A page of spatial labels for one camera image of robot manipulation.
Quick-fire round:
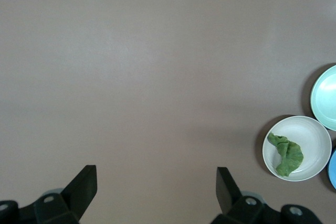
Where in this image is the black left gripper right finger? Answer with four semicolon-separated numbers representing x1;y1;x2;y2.
211;167;321;224

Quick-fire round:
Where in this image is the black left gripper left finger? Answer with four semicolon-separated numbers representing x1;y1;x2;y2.
0;165;98;224

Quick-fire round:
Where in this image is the green lettuce leaf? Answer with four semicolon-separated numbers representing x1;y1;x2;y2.
267;132;305;177

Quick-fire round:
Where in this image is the white plate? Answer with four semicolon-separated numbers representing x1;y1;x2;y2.
261;115;332;182

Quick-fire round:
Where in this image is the blue plate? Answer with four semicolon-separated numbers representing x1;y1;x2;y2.
328;149;336;190

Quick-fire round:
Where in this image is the mint green plate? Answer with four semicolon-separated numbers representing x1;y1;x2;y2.
310;64;336;132

